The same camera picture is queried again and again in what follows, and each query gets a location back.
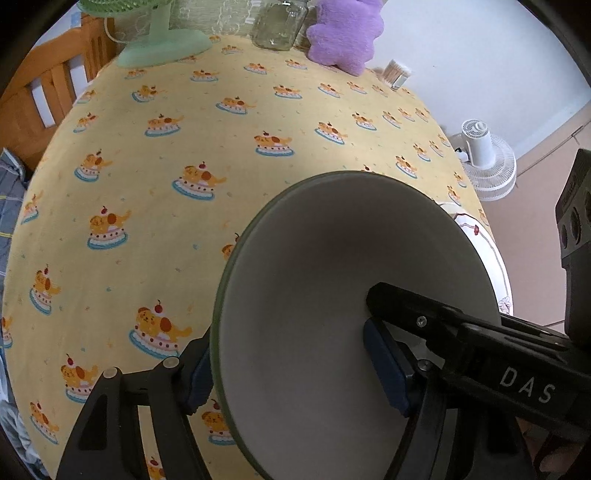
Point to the yellow printed tablecloth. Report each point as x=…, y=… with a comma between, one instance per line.
x=138, y=161

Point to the red patterned scalloped plate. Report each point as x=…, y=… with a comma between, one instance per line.
x=494, y=263

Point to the white floor fan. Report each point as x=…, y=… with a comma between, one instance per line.
x=489, y=170

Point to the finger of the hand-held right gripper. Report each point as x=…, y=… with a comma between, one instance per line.
x=406, y=309

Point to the purple plush toy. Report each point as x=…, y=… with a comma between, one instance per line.
x=341, y=37

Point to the large floral ceramic bowl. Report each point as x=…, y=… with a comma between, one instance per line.
x=314, y=277

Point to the green desk fan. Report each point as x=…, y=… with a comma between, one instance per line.
x=157, y=46

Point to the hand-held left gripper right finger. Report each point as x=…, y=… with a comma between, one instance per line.
x=383, y=364

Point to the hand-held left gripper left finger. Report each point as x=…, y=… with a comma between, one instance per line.
x=201, y=378

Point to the wooden chair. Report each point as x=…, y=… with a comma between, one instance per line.
x=27, y=110

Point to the blue plaid cloth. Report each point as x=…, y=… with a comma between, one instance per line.
x=9, y=194

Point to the glass jar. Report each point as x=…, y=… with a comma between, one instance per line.
x=277, y=27

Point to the toothpick holder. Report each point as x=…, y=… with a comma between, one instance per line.
x=398, y=76

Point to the beige door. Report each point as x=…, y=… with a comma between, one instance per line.
x=572, y=138

